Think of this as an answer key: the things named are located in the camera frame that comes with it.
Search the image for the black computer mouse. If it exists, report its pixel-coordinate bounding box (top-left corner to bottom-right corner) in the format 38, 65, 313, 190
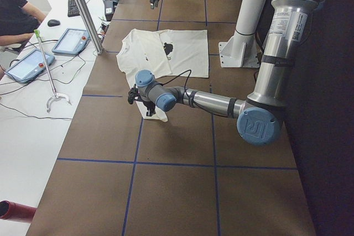
47, 19, 61, 27

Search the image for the white pillar with base plate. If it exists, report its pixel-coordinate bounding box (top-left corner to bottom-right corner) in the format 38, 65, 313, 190
218, 0, 266, 68

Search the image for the black box with label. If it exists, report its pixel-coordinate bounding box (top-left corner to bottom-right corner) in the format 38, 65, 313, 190
103, 0, 117, 22

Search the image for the grabber stick with green handle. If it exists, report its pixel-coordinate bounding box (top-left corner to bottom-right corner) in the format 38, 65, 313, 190
34, 29, 71, 113

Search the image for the aluminium frame post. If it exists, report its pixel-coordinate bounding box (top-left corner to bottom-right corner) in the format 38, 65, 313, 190
75, 0, 103, 55

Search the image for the near blue teach pendant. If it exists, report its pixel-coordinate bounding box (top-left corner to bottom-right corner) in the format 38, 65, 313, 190
4, 49, 45, 83

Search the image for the far blue teach pendant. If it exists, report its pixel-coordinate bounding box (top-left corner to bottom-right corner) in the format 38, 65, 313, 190
52, 28, 91, 56

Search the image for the seated person in black shirt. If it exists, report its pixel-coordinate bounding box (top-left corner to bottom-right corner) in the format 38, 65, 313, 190
0, 0, 47, 79

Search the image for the blue teach pendant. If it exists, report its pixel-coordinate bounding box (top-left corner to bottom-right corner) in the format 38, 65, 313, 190
4, 49, 45, 83
52, 28, 91, 56

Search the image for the cream long-sleeve printed shirt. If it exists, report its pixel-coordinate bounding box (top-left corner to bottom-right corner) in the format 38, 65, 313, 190
116, 28, 209, 123

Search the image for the red cylinder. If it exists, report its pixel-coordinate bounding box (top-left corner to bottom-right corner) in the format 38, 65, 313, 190
1, 201, 37, 223

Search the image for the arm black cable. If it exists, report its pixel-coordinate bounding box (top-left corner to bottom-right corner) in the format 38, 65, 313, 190
160, 69, 230, 117

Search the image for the black keyboard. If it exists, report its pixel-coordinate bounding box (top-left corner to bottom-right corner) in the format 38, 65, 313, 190
67, 0, 80, 17

